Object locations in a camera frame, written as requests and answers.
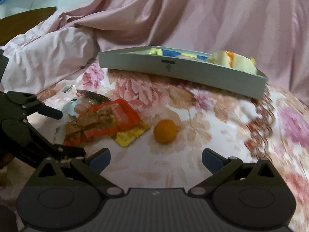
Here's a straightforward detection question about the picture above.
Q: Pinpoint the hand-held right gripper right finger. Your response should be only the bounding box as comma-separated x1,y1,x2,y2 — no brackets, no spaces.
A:
188,148,282,197

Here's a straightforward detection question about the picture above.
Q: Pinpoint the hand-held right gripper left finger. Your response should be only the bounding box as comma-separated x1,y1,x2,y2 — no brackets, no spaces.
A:
31,147,124,197

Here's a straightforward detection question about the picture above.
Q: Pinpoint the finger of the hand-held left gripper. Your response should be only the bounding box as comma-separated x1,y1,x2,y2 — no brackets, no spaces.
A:
24,125,87,162
7,91,64,121

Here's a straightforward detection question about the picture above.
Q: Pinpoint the white packet with barcode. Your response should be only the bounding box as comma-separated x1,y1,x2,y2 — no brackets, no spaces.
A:
52,123,69,145

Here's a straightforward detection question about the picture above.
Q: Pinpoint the sausage packet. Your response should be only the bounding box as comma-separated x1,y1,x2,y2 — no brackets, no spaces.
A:
64,100,92,116

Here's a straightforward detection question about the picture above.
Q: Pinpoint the yellow patterned snack packet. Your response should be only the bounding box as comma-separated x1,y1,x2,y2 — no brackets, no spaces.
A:
113,122,150,148

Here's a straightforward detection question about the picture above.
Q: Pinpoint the clear packet of round cakes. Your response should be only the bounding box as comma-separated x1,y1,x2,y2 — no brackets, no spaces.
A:
61,84,113,107

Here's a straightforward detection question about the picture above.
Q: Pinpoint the orange-red clear snack packet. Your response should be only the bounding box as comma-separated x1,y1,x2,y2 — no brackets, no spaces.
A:
63,99,142,147

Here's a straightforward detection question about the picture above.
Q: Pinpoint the orange mandarin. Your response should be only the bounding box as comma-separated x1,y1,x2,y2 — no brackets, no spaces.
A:
153,118,178,144

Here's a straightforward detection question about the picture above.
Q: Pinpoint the grey shallow box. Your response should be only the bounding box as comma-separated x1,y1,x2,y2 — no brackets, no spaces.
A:
98,45,268,99

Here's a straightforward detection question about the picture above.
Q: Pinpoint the pale yellow snack packet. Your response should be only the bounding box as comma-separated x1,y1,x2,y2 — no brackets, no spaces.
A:
208,49,257,75

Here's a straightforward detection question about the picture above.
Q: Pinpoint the floral bedsheet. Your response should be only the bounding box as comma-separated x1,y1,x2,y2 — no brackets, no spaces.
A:
0,61,309,232

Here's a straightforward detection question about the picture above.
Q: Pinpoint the pale pink quilt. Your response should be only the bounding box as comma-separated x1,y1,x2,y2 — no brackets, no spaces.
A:
0,26,100,95

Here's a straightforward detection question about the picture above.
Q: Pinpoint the brown wooden headboard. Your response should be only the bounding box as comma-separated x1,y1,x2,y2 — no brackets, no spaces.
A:
0,6,57,46

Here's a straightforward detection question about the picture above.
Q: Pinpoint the pink satin duvet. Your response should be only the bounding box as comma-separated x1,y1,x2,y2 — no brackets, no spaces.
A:
46,0,309,97

